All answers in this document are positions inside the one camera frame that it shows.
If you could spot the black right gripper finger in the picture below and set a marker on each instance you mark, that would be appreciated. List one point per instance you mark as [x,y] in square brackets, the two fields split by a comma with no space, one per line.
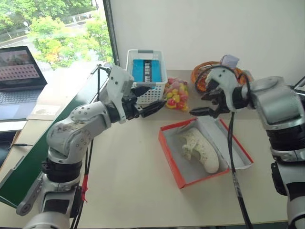
[202,111]
[210,96]

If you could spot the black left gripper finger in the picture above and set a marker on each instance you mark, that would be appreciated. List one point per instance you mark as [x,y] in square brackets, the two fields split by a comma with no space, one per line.
[141,90]
[153,107]

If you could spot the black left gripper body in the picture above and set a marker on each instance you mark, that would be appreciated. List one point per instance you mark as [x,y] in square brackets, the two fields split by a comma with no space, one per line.
[129,108]

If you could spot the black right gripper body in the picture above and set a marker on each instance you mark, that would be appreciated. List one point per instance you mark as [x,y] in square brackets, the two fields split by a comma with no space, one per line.
[220,106]

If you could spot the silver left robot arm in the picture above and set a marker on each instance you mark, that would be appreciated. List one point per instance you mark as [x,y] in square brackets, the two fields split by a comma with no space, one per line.
[78,119]

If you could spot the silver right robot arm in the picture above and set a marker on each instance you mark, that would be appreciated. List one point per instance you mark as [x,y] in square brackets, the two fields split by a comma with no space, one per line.
[274,100]

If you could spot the orange open shoebox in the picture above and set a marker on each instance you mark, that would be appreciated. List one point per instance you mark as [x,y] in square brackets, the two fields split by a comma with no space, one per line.
[197,176]

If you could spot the white perforated plastic basket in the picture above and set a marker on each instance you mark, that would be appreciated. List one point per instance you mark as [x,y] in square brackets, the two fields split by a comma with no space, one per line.
[157,91]

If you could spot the blue printed box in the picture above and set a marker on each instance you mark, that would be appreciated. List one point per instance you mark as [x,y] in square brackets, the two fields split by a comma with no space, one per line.
[147,71]

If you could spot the bag of colourful candies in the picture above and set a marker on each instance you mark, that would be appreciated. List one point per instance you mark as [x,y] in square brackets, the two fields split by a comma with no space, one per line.
[176,95]

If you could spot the pale lilac box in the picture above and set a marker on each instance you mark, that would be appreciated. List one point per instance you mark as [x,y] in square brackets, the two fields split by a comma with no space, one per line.
[230,60]

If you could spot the white knit sneaker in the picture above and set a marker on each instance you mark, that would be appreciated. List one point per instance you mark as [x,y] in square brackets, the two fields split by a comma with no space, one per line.
[205,152]

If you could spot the dark green white-rimmed panel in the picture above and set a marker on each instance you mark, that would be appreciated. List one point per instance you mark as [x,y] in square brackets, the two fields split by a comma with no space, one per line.
[35,152]

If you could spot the dark laptop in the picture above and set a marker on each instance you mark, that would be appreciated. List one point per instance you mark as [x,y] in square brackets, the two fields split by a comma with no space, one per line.
[19,95]

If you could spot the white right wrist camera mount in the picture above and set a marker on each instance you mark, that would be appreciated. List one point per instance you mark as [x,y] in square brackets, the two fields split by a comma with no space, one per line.
[224,76]

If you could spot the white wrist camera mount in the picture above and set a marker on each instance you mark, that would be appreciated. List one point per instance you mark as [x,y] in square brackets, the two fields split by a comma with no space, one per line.
[118,81]
[224,76]

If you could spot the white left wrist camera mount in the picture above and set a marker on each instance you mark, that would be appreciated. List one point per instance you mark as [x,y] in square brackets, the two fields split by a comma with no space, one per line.
[118,81]

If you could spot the grey window frame post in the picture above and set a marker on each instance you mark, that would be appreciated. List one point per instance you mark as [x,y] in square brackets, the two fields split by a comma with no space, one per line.
[110,28]

